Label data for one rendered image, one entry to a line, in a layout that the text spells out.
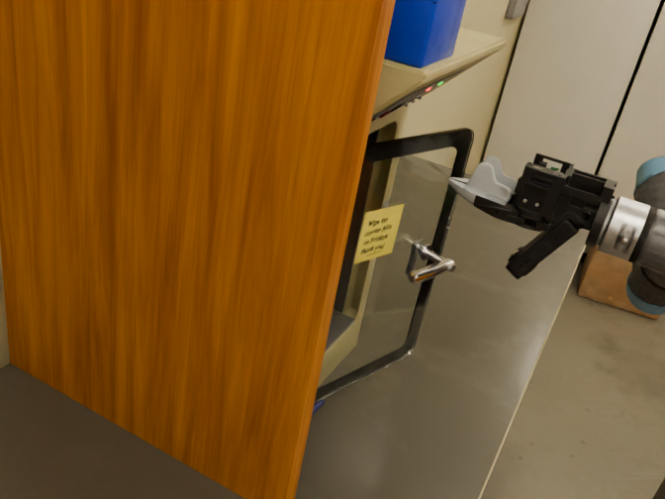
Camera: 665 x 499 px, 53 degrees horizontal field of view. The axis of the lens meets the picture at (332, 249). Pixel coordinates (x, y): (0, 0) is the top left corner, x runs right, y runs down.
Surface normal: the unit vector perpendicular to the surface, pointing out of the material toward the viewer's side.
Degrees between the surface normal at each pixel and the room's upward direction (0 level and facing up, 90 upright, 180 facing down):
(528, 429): 0
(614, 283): 92
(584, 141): 90
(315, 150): 90
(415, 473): 0
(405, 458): 0
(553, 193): 90
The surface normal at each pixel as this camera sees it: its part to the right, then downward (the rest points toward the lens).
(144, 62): -0.46, 0.36
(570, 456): 0.17, -0.86
